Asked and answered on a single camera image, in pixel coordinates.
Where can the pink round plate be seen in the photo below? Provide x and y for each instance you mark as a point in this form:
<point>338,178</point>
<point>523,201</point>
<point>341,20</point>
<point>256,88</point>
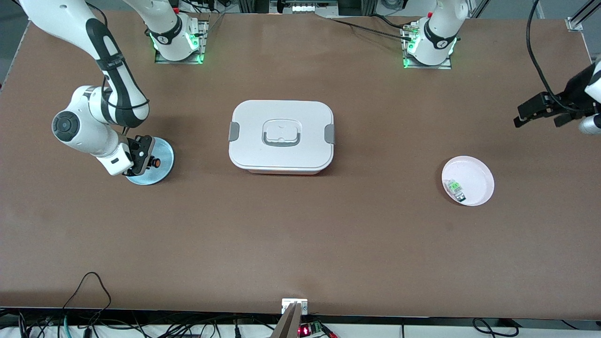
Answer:
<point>479,176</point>

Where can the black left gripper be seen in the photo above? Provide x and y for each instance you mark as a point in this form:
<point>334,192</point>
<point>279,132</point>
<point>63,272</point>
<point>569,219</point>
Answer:
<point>575,90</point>

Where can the grey camera mount bar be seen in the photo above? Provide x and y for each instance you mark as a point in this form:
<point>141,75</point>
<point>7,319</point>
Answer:
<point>288,324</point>

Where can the white power strip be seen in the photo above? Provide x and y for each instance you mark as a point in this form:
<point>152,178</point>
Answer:
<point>305,8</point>

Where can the white lunch box grey latches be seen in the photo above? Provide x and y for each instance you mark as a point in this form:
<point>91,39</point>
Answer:
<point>281,155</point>

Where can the light blue round plate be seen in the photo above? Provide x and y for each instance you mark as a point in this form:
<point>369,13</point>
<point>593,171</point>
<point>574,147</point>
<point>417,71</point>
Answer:
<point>163,174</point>

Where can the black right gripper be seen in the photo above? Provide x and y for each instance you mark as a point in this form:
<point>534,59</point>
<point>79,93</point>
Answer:
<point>151,163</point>

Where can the red LED circuit board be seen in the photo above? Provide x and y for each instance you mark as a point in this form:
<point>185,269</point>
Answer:
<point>310,329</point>

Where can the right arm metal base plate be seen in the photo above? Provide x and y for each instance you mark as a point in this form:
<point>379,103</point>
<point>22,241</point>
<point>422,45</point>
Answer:
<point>203,37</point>

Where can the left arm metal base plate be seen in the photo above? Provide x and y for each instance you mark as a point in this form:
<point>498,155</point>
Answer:
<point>446,65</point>

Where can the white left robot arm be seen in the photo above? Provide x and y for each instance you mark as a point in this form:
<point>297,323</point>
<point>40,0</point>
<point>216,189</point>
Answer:
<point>439,33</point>

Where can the white metal bracket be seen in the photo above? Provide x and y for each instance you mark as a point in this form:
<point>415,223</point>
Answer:
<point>287,304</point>

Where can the aluminium frame rail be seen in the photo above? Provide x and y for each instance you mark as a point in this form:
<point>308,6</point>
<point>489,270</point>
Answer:
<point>580,18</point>

